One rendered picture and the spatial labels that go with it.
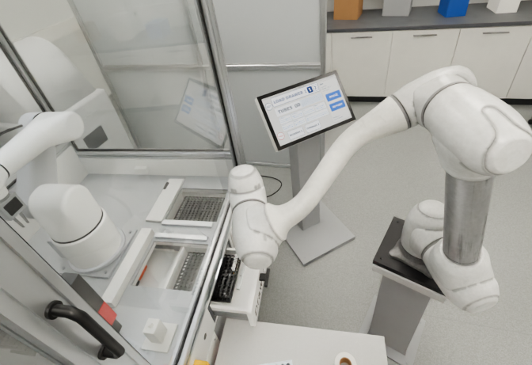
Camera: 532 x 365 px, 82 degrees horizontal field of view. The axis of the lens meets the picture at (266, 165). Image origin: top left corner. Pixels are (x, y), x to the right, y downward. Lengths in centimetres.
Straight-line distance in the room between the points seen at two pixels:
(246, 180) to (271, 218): 14
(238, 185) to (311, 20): 168
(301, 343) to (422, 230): 59
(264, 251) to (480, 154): 48
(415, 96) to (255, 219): 49
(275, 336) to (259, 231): 61
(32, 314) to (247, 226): 42
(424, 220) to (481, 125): 60
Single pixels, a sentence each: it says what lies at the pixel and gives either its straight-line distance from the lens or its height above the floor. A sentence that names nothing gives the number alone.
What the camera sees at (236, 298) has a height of 84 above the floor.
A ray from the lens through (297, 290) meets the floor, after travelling 220.
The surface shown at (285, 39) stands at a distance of 240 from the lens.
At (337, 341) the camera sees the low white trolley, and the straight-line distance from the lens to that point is 126.
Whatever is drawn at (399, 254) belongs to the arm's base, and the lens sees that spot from 142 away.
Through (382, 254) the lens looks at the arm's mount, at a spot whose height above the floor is 78.
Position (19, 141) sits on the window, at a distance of 53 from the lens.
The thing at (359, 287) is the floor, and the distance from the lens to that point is 223.
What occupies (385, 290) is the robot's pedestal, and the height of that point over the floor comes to 55.
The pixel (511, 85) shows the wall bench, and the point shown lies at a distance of 418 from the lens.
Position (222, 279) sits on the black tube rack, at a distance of 124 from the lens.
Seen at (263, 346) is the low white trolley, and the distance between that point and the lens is 127.
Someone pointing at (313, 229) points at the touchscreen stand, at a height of 4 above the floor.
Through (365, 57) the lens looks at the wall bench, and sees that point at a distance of 375.
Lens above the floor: 194
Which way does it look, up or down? 39 degrees down
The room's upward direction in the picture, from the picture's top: 9 degrees counter-clockwise
